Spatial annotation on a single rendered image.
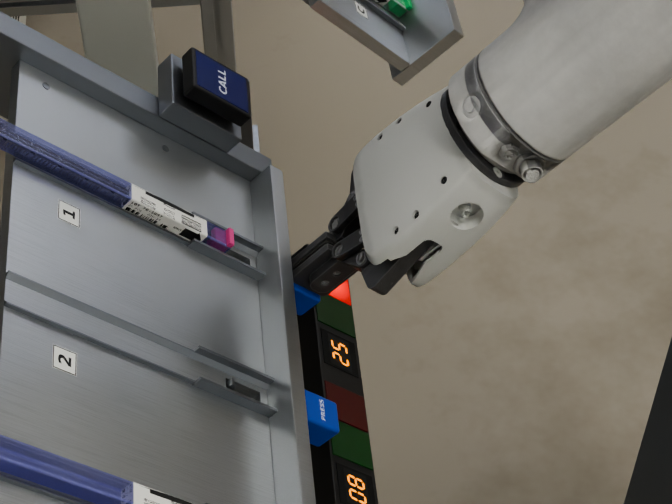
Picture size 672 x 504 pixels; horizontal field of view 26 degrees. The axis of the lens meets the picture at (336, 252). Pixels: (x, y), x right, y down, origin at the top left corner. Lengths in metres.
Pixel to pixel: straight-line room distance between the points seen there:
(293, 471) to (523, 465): 0.90
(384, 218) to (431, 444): 0.87
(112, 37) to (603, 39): 0.54
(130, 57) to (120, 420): 0.52
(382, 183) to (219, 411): 0.18
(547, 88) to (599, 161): 1.24
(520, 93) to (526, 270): 1.09
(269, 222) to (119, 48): 0.33
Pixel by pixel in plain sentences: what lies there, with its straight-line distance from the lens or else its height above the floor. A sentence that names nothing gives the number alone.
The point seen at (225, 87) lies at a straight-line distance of 1.00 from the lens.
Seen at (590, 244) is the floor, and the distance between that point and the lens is 1.98.
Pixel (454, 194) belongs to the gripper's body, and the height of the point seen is 0.83.
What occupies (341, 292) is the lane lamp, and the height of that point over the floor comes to 0.65.
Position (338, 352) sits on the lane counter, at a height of 0.66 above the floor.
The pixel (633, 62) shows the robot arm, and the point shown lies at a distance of 0.84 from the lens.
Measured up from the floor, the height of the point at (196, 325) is 0.76.
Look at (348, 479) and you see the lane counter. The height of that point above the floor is 0.66.
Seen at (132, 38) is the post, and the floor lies 0.65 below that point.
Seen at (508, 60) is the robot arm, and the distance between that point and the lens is 0.86.
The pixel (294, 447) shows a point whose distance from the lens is 0.88.
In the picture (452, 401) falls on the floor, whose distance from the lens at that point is 1.80.
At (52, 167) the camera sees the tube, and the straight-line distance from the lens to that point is 0.90.
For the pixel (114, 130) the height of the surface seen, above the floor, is 0.80.
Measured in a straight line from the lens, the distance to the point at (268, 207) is 1.00.
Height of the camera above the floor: 1.47
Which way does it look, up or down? 49 degrees down
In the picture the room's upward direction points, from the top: straight up
